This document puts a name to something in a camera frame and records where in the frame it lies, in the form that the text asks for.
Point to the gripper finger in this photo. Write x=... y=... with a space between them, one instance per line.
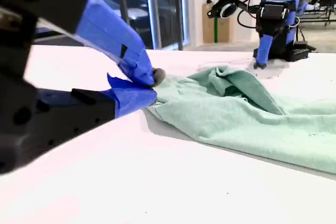
x=126 y=100
x=110 y=32
x=263 y=51

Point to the black camera stalk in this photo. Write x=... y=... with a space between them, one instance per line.
x=248 y=5

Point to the green pole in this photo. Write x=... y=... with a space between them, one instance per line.
x=215 y=30

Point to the pale green T-shirt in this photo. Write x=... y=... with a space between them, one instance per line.
x=236 y=116

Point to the dark metal desk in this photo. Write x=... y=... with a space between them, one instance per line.
x=179 y=11

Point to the brown cardboard box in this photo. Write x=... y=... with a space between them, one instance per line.
x=225 y=30

